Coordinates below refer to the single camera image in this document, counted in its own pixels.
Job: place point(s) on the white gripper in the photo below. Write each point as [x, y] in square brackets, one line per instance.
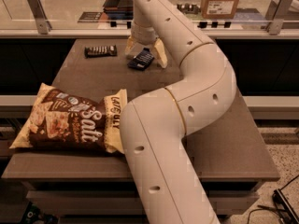
[144, 35]

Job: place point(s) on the blue rxbar blueberry bar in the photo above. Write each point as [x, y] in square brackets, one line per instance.
[142, 60]

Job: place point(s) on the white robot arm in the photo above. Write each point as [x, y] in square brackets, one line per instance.
[154, 124]

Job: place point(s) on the brown chip bag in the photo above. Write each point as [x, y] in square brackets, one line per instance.
[62, 120]

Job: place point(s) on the black snack bar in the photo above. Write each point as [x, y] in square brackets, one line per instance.
[100, 51]

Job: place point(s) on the dark open tray box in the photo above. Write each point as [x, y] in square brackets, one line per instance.
[118, 5]

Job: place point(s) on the cardboard box with label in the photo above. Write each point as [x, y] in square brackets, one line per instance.
[218, 9]

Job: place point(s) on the black device on floor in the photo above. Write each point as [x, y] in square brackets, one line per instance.
[285, 210]

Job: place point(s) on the left metal glass bracket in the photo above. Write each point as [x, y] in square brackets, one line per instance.
[42, 23]

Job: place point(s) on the metal glass bracket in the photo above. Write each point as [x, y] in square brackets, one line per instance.
[276, 14]
[42, 23]

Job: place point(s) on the right metal glass bracket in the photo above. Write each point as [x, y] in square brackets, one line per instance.
[276, 14]

